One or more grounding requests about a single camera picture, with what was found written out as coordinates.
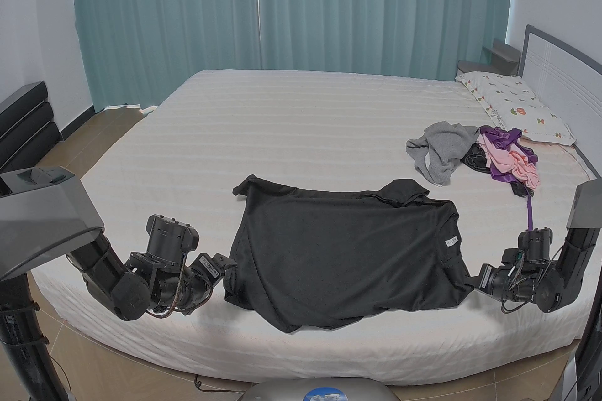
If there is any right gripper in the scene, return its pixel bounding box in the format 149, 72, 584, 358
472, 264, 507, 297

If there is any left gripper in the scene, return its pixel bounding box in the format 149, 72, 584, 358
189, 252, 239, 296

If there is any black T-shirt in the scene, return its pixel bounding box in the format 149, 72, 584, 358
222, 174, 476, 334

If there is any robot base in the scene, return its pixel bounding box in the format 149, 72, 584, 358
239, 375, 392, 401

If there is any pile of clothes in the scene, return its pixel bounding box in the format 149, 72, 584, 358
461, 126, 541, 232

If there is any bed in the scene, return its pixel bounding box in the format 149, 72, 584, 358
28, 24, 602, 387

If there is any grey garment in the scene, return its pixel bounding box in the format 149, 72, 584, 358
406, 120, 481, 186

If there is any white printed pillow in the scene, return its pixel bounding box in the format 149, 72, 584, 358
455, 71, 578, 147

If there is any grey bedside table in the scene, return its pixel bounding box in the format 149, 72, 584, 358
457, 38, 522, 78

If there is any black chest of drawers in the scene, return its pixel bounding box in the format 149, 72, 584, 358
0, 81, 62, 174

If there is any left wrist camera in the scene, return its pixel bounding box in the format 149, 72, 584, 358
127, 214, 199, 274

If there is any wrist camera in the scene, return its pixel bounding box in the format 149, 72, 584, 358
127, 214, 199, 274
502, 227, 554, 270

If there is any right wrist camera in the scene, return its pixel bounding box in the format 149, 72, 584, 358
502, 227, 554, 270

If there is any black cable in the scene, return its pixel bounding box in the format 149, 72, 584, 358
193, 373, 247, 394

